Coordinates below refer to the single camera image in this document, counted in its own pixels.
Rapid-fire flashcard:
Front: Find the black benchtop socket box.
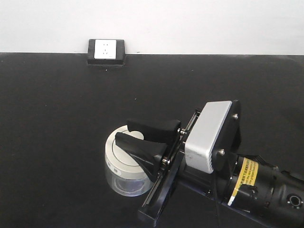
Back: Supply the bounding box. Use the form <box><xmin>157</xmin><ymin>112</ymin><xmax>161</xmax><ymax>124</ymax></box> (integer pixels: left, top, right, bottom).
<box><xmin>87</xmin><ymin>39</ymin><xmax>126</xmax><ymax>66</ymax></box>

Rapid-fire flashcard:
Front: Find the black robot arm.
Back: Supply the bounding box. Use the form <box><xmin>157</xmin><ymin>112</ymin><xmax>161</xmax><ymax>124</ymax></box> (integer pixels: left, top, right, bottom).
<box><xmin>115</xmin><ymin>100</ymin><xmax>304</xmax><ymax>228</ymax></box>

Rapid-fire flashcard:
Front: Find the glass jar with white lid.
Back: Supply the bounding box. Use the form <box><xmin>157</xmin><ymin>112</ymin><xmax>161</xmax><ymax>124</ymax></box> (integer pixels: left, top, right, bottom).
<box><xmin>104</xmin><ymin>125</ymin><xmax>153</xmax><ymax>197</ymax></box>

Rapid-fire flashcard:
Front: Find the black camera cable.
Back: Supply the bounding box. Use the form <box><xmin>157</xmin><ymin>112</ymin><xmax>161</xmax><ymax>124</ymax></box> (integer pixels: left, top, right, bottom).
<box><xmin>212</xmin><ymin>171</ymin><xmax>223</xmax><ymax>228</ymax></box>

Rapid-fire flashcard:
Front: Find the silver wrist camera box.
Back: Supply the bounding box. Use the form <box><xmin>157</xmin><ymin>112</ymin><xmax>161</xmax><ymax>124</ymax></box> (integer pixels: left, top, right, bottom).
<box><xmin>185</xmin><ymin>101</ymin><xmax>232</xmax><ymax>174</ymax></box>

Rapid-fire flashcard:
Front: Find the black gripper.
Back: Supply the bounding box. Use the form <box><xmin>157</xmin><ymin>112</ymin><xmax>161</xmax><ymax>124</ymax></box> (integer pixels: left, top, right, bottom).
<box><xmin>115</xmin><ymin>109</ymin><xmax>214</xmax><ymax>225</ymax></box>

